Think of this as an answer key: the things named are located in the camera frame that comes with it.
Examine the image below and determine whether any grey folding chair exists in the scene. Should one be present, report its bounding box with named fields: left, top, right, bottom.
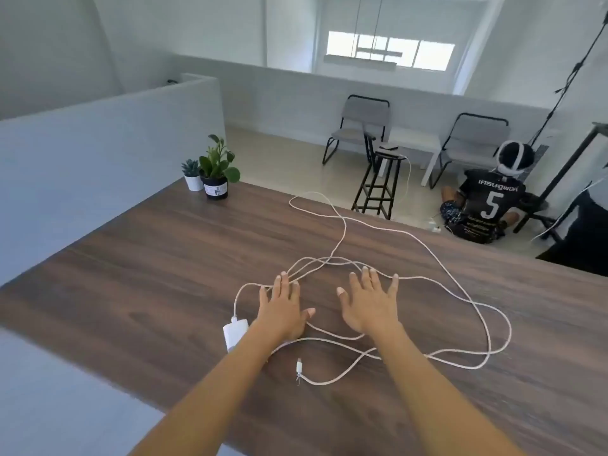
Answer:
left=322, top=94, right=391, bottom=166
left=429, top=112, right=510, bottom=189

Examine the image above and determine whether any person's left hand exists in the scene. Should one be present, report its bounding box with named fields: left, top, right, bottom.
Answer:
left=251, top=272, right=317, bottom=343

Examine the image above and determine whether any thin black stand pole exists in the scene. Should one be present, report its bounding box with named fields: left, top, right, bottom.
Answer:
left=527, top=0, right=608, bottom=148

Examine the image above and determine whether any white charger adapter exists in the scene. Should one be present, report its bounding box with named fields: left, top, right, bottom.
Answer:
left=222, top=317, right=250, bottom=353

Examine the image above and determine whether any black bar stool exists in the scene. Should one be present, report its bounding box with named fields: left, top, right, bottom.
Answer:
left=350, top=131, right=410, bottom=221

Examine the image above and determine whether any window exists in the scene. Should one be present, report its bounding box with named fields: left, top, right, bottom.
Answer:
left=325, top=30, right=457, bottom=72

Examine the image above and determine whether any person's right forearm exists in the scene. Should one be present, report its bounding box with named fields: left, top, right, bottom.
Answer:
left=353, top=321, right=527, bottom=456

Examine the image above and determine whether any long white charging cable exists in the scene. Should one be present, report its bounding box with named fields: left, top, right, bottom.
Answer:
left=231, top=192, right=493, bottom=388

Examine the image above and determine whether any person's right hand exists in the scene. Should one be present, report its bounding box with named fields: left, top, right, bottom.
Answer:
left=336, top=266, right=403, bottom=338

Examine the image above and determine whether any white side table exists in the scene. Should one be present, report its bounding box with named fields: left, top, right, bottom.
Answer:
left=379, top=127, right=450, bottom=187

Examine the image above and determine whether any green plant in black pot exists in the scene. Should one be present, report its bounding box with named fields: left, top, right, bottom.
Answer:
left=198, top=134, right=242, bottom=201

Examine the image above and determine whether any person's left forearm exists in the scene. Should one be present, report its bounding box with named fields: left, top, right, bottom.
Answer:
left=127, top=322, right=300, bottom=456

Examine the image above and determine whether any black metal desk frame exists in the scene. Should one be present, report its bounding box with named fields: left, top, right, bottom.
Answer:
left=515, top=122, right=608, bottom=233

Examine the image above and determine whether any succulent in white pot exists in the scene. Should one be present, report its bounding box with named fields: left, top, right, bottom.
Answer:
left=180, top=158, right=204, bottom=193

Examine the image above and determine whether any white headset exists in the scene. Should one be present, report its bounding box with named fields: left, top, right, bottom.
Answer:
left=495, top=141, right=535, bottom=176

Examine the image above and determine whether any long thin white cable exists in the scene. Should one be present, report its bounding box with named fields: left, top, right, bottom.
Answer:
left=531, top=179, right=608, bottom=241

